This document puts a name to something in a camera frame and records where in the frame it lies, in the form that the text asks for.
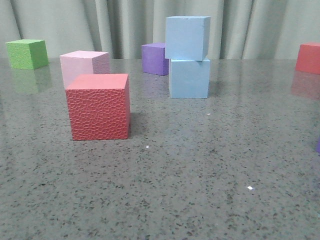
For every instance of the light blue foam cube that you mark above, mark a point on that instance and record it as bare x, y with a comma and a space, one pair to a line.
189, 79

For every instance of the purple foam cube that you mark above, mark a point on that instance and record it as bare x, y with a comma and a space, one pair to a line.
153, 59

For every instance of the large red textured cube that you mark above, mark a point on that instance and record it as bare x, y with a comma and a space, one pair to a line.
99, 106

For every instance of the pink foam cube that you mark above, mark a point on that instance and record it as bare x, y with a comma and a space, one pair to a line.
80, 62

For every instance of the grey-green curtain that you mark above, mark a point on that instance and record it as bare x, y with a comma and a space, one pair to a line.
239, 29

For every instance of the green foam cube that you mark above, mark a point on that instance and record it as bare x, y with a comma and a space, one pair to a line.
27, 54

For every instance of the red foam cube far right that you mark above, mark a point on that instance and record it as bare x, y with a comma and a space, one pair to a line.
308, 59

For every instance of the purple cube at right edge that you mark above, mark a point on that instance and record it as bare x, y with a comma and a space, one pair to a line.
318, 146

